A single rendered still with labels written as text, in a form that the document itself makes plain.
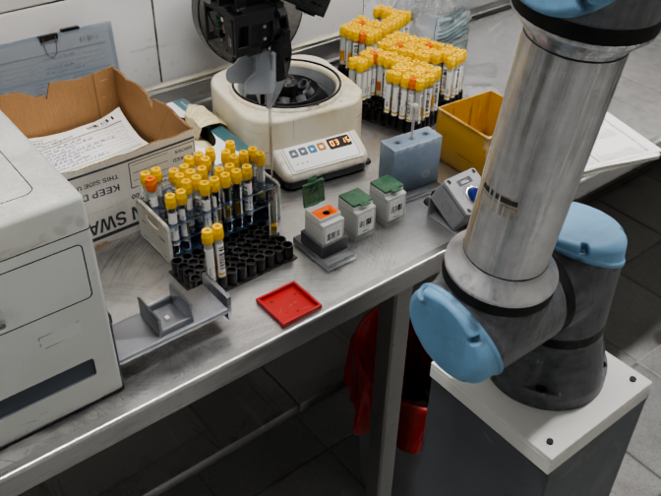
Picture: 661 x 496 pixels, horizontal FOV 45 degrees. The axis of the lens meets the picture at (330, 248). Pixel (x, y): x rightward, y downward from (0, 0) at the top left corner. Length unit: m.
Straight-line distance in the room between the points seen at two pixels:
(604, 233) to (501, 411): 0.25
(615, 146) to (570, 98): 0.94
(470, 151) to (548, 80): 0.77
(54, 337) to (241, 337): 0.27
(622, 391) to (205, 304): 0.55
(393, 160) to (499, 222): 0.60
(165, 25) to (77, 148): 0.32
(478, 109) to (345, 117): 0.26
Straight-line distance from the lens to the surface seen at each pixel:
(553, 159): 0.69
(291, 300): 1.15
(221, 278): 1.16
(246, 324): 1.12
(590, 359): 1.00
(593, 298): 0.92
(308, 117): 1.39
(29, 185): 0.90
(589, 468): 1.11
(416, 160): 1.35
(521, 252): 0.75
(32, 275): 0.89
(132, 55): 1.59
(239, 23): 1.00
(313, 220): 1.19
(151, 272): 1.23
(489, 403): 1.00
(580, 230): 0.90
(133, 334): 1.07
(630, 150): 1.59
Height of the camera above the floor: 1.64
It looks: 38 degrees down
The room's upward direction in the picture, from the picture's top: 1 degrees clockwise
